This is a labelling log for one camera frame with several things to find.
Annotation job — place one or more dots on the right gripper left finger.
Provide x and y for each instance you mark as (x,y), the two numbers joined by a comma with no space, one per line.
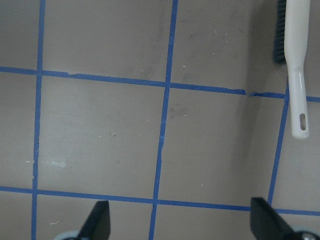
(96,227)

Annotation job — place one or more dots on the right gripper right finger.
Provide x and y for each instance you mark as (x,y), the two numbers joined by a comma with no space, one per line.
(267,224)

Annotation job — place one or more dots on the beige hand brush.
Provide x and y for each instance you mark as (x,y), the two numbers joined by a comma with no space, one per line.
(290,48)

